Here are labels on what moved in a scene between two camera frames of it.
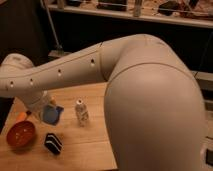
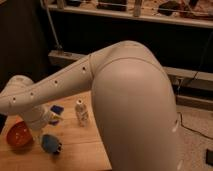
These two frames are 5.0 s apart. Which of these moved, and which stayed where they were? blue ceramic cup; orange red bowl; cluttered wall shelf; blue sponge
Moved: blue ceramic cup
Stayed: orange red bowl; cluttered wall shelf; blue sponge
